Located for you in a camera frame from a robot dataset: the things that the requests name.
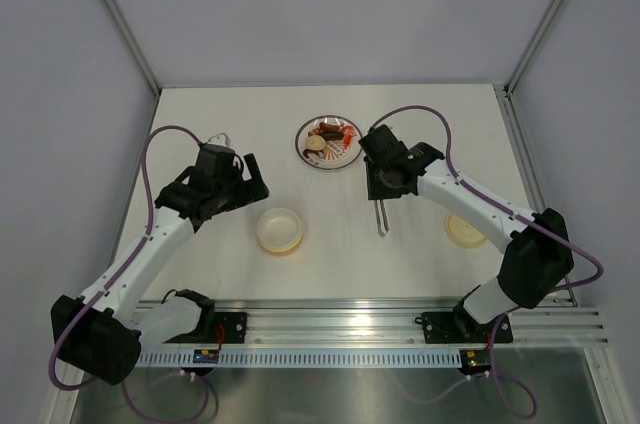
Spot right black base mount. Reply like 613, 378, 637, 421
414, 310, 514, 344

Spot aluminium frame post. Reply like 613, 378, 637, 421
99, 0, 162, 100
503, 0, 568, 99

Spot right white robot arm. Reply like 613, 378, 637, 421
359, 125, 574, 342

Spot round beige lunch box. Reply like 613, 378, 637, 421
256, 208, 303, 255

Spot metal food tongs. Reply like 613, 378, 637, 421
374, 200, 390, 238

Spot right aluminium side rail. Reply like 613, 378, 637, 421
492, 83, 581, 308

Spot right aluminium frame post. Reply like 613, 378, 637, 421
503, 0, 568, 99

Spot white slotted cable duct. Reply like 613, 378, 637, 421
137, 349, 462, 369

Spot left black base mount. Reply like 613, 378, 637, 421
196, 311, 248, 344

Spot red shrimp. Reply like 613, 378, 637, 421
341, 126, 356, 151

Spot patterned round plate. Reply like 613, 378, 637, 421
294, 115, 363, 171

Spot white steamed bun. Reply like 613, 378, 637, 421
304, 135, 327, 152

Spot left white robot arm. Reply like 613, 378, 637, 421
48, 144, 269, 390

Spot round beige box lid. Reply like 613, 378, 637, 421
444, 212, 488, 249

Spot aluminium front rail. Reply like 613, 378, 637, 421
129, 296, 609, 350

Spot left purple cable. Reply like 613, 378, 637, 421
47, 125, 221, 418

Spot brown sausage piece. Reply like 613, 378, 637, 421
319, 128, 344, 141

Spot left aluminium frame post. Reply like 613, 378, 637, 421
99, 0, 162, 100

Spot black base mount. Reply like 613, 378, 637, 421
414, 310, 514, 344
196, 311, 248, 344

